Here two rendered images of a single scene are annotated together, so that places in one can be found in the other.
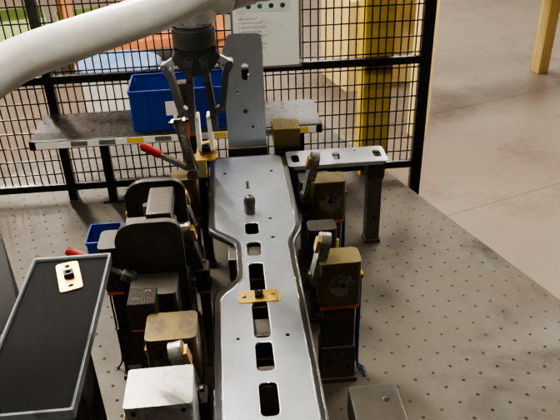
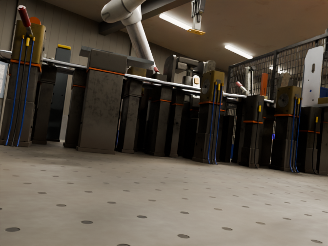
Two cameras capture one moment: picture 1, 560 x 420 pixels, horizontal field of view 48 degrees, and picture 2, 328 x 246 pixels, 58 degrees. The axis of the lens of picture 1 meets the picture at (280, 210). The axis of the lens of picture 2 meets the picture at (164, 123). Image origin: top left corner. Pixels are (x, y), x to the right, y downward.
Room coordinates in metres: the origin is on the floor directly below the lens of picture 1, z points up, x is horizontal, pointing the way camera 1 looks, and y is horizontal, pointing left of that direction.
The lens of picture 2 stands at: (0.62, -1.16, 0.77)
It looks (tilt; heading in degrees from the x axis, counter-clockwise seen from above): 3 degrees up; 74
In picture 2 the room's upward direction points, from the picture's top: 7 degrees clockwise
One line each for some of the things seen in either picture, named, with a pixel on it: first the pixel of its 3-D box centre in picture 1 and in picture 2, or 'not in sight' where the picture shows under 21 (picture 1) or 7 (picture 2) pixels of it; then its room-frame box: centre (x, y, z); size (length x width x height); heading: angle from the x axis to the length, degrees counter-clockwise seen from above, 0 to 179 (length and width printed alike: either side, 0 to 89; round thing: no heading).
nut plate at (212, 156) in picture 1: (206, 148); (195, 30); (1.10, 0.14, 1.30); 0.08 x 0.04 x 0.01; 2
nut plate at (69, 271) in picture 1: (68, 274); not in sight; (0.89, 0.37, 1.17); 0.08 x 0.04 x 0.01; 21
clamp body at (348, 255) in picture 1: (343, 318); (210, 117); (1.10, -0.13, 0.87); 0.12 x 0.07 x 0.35; 94
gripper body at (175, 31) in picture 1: (195, 49); not in sight; (1.10, 0.14, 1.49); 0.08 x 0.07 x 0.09; 92
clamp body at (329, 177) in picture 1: (332, 232); (288, 129); (1.45, -0.14, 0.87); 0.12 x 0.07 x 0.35; 94
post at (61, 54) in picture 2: not in sight; (57, 95); (0.51, 0.35, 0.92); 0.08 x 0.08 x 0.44; 4
